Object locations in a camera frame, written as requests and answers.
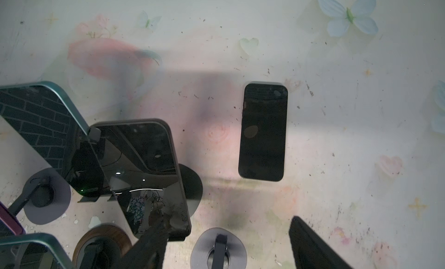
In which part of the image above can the teal phone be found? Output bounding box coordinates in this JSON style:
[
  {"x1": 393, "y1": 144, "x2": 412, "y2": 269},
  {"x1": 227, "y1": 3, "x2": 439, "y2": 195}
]
[
  {"x1": 1, "y1": 233, "x2": 74, "y2": 269},
  {"x1": 1, "y1": 81, "x2": 107, "y2": 199}
]

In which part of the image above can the black phone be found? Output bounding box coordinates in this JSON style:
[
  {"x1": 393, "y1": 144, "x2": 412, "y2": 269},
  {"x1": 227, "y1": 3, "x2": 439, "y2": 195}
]
[
  {"x1": 90, "y1": 118, "x2": 191, "y2": 241},
  {"x1": 238, "y1": 82, "x2": 289, "y2": 182}
]

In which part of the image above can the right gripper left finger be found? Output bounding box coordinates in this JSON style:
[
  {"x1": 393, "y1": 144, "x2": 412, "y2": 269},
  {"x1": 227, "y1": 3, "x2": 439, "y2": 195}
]
[{"x1": 114, "y1": 219, "x2": 169, "y2": 269}]

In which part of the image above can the purple phone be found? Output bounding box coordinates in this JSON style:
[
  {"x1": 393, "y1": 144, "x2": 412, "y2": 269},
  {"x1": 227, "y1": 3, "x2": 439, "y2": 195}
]
[{"x1": 0, "y1": 203, "x2": 25, "y2": 238}]

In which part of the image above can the dark grey stand back right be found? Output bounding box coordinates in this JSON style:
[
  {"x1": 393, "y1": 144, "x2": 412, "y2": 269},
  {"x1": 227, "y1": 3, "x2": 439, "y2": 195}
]
[{"x1": 179, "y1": 164, "x2": 203, "y2": 216}]

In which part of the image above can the wooden stand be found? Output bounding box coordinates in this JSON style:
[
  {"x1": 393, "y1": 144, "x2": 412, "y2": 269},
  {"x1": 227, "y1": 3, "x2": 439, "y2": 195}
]
[
  {"x1": 8, "y1": 168, "x2": 71, "y2": 225},
  {"x1": 73, "y1": 224, "x2": 132, "y2": 269}
]

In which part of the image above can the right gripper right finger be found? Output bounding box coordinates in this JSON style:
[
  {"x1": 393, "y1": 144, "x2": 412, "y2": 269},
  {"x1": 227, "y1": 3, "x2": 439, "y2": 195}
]
[{"x1": 289, "y1": 216, "x2": 352, "y2": 269}]

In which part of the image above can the wooden stand back centre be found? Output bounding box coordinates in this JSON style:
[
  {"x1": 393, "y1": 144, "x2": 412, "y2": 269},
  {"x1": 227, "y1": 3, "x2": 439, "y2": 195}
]
[{"x1": 8, "y1": 168, "x2": 71, "y2": 225}]

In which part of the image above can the wooden stand front centre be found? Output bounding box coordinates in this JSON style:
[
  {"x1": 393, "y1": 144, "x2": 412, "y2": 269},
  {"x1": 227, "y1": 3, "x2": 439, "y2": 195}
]
[{"x1": 73, "y1": 224, "x2": 132, "y2": 269}]

